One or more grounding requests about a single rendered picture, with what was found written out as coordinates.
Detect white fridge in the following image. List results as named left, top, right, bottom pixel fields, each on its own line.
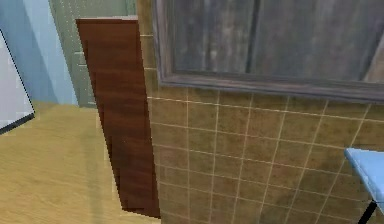
left=0, top=29, right=36, bottom=136

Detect light blue table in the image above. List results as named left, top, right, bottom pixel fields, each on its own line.
left=344, top=147, right=384, bottom=224

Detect dark brown wooden door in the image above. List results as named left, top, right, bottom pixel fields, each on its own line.
left=75, top=15, right=162, bottom=220

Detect grey framed window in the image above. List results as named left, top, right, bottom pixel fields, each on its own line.
left=151, top=0, right=384, bottom=104

